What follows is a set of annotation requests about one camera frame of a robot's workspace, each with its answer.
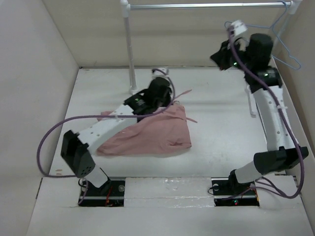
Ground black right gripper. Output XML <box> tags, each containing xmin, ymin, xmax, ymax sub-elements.
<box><xmin>209</xmin><ymin>37</ymin><xmax>253</xmax><ymax>73</ymax></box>

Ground blue wire hanger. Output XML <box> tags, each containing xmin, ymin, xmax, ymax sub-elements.
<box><xmin>223</xmin><ymin>1</ymin><xmax>302</xmax><ymax>71</ymax></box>

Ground pink trousers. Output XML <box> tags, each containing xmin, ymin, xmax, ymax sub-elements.
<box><xmin>96</xmin><ymin>101</ymin><xmax>197</xmax><ymax>157</ymax></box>

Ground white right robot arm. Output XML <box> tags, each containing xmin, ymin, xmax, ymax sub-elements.
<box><xmin>227</xmin><ymin>33</ymin><xmax>309</xmax><ymax>194</ymax></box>

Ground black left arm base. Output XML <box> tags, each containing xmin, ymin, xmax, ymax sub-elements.
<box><xmin>78</xmin><ymin>178</ymin><xmax>126</xmax><ymax>207</ymax></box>

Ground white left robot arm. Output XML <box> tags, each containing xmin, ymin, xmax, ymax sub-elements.
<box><xmin>61</xmin><ymin>76</ymin><xmax>172</xmax><ymax>195</ymax></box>

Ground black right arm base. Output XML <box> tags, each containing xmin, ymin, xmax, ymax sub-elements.
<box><xmin>208</xmin><ymin>177</ymin><xmax>259</xmax><ymax>207</ymax></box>

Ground white clothes rack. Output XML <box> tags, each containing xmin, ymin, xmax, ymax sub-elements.
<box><xmin>120</xmin><ymin>0</ymin><xmax>302</xmax><ymax>116</ymax></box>

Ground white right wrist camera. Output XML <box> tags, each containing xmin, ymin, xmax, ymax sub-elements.
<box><xmin>224</xmin><ymin>20</ymin><xmax>248</xmax><ymax>37</ymax></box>

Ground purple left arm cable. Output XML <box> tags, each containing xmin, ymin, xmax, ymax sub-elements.
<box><xmin>36</xmin><ymin>68</ymin><xmax>177</xmax><ymax>205</ymax></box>

